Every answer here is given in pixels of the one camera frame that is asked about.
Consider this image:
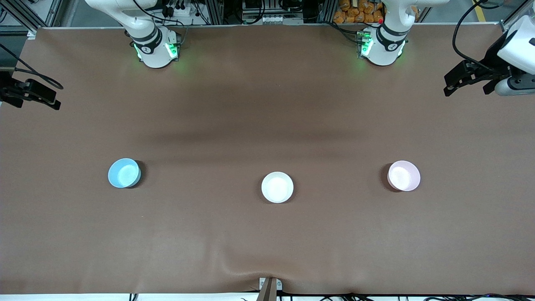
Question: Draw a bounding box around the pink bowl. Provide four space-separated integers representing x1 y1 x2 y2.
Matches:
387 161 421 192

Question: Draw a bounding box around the blue bowl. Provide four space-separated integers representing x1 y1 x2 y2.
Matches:
108 158 141 189

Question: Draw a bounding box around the grey arm base connector box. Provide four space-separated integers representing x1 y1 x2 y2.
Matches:
165 31 181 59
356 30 373 58

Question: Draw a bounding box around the white bowl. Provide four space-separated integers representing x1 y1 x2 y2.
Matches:
261 171 294 204

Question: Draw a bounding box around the orange snack pile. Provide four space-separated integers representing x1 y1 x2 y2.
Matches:
333 0 384 24

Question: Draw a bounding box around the power strip with black plugs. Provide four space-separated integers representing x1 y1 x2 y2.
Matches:
161 0 199 17

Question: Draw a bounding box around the brown table mat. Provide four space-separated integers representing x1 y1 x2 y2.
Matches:
0 24 535 296

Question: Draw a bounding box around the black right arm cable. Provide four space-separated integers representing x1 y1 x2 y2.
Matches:
0 43 64 90

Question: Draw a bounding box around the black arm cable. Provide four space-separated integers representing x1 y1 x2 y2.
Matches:
0 43 64 90
453 0 508 75

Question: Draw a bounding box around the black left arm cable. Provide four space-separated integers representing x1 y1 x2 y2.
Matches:
453 0 508 75

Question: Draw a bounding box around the aluminium corner frame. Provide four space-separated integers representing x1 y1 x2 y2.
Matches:
0 0 63 34

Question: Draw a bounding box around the aluminium frame post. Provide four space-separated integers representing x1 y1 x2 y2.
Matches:
205 0 224 25

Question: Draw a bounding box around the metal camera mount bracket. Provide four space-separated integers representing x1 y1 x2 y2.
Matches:
259 277 283 301

